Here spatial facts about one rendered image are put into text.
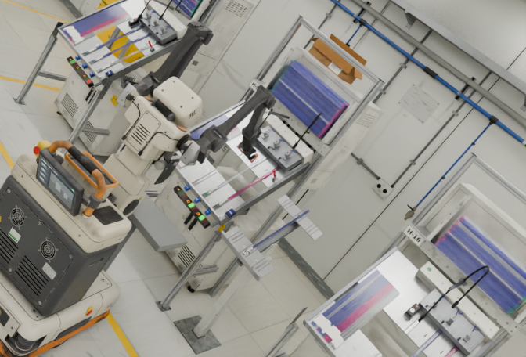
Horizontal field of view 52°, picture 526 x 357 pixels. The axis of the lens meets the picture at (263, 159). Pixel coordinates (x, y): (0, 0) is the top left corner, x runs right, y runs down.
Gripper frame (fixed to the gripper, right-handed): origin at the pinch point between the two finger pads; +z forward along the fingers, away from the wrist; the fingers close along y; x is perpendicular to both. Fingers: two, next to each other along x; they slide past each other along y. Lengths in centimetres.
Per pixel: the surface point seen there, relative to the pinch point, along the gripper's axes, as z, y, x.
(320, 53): -2, 39, -95
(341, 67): -4, 19, -96
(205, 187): 13.0, 4.6, 29.3
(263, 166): 14.6, -3.8, -9.8
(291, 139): 7.6, -2.1, -34.2
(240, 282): 35, -51, 44
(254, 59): 121, 165, -133
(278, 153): 9.0, -4.9, -20.9
